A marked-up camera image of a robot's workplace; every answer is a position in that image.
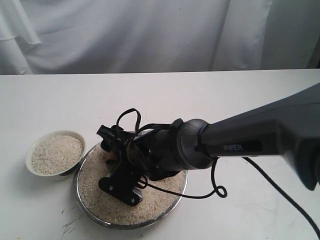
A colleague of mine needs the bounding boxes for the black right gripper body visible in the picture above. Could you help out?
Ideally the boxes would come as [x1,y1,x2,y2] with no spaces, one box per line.
[97,125,179,180]

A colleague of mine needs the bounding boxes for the brown wooden cup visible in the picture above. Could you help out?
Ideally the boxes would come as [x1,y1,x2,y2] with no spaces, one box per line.
[106,151,119,162]

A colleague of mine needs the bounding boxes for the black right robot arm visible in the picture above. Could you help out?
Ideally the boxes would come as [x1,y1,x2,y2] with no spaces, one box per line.
[97,84,320,192]

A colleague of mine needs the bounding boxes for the rice heap on plate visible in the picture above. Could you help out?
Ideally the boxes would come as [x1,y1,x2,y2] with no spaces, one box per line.
[77,147,186,225]

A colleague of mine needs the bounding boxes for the rice in small bowl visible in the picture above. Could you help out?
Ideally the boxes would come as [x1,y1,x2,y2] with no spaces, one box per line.
[31,135,84,175]

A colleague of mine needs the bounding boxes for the small white ceramic bowl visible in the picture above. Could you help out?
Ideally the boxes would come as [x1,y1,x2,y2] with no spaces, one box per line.
[25,130,86,180]

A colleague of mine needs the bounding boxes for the large steel plate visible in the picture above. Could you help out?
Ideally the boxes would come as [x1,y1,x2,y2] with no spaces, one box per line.
[73,143,188,230]

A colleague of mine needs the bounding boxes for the white backdrop curtain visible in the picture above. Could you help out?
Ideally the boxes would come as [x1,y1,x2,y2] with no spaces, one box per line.
[0,0,320,75]

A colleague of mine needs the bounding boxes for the black camera cable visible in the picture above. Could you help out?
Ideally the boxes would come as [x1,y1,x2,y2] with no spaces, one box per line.
[116,108,320,240]

